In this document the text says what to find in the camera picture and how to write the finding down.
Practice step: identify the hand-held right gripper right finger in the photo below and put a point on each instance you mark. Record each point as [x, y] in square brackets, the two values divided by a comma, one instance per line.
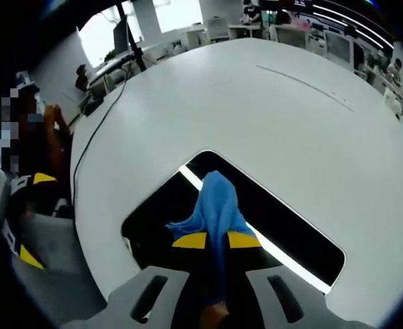
[311, 308]

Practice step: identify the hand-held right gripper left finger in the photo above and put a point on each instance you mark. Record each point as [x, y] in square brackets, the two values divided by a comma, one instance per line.
[119, 305]

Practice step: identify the black tray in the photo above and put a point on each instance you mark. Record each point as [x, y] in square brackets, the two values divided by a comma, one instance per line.
[283, 219]

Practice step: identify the blue cleaning cloth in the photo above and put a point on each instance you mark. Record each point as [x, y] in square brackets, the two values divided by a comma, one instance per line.
[218, 198]

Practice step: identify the person's right hand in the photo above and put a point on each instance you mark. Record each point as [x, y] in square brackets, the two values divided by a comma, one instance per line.
[215, 317]

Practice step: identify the black desktop box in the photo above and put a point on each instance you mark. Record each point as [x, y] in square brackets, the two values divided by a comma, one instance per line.
[92, 107]

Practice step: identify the black monitor stand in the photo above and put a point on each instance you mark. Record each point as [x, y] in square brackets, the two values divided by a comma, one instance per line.
[134, 51]

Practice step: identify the computer monitor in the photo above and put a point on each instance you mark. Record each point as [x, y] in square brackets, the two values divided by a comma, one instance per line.
[121, 34]

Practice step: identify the white office chair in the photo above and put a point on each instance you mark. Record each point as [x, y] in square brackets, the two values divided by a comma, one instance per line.
[338, 49]
[290, 36]

